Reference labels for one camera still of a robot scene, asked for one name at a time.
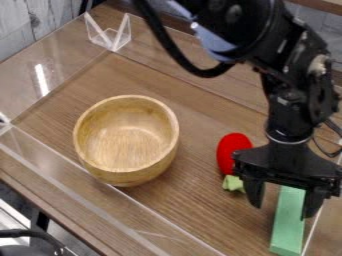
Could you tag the black metal table frame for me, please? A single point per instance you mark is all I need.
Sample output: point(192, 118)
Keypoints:
point(55, 240)

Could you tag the clear acrylic corner bracket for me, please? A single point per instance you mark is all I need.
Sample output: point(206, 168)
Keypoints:
point(112, 39)

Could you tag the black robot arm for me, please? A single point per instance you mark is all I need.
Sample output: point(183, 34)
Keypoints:
point(255, 31)

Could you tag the red plush strawberry toy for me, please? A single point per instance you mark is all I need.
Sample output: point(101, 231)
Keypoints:
point(231, 143)

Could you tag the clear acrylic enclosure wall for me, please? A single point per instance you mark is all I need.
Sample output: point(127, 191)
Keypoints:
point(180, 215)

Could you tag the brown wooden bowl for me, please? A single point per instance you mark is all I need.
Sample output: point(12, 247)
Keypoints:
point(125, 139)

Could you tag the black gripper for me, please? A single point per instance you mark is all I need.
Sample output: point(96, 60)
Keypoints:
point(290, 165)

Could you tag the green foam block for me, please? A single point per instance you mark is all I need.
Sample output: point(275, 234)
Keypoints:
point(288, 226)

